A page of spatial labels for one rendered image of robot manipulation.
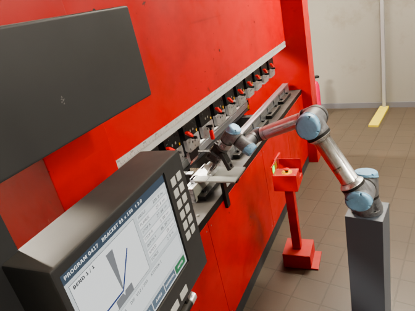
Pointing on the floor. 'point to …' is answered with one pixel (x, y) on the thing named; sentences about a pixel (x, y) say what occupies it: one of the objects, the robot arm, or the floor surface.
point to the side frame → (292, 63)
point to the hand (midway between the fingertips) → (211, 171)
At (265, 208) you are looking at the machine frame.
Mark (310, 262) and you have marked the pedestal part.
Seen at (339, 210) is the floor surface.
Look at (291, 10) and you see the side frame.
